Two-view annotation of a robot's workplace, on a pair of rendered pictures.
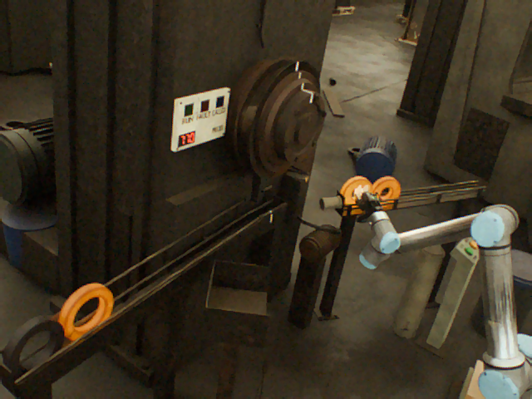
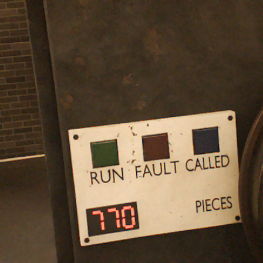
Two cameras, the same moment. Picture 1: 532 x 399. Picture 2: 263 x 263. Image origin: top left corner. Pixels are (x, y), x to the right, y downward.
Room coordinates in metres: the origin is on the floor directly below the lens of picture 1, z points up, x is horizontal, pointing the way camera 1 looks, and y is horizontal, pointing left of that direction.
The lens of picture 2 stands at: (1.22, -0.37, 1.38)
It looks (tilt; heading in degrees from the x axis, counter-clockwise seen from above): 10 degrees down; 50
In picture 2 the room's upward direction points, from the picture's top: 6 degrees counter-clockwise
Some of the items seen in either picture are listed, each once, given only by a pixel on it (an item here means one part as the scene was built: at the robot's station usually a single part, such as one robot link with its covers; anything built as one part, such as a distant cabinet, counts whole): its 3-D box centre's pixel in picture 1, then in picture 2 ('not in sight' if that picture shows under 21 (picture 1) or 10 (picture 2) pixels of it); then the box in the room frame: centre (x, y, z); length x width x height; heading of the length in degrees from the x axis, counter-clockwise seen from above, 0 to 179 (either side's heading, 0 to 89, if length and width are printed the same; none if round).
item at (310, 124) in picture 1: (301, 127); not in sight; (1.99, -0.09, 1.11); 0.28 x 0.06 x 0.28; 148
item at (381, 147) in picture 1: (376, 159); not in sight; (4.17, -0.83, 0.17); 0.57 x 0.31 x 0.34; 168
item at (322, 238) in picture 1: (312, 276); not in sight; (2.25, -0.29, 0.27); 0.22 x 0.13 x 0.53; 148
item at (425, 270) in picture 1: (417, 291); not in sight; (2.28, -0.83, 0.26); 0.12 x 0.12 x 0.52
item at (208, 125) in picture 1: (201, 118); (157, 176); (1.81, 0.27, 1.15); 0.26 x 0.02 x 0.18; 148
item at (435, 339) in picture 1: (453, 295); not in sight; (2.23, -0.98, 0.31); 0.24 x 0.16 x 0.62; 148
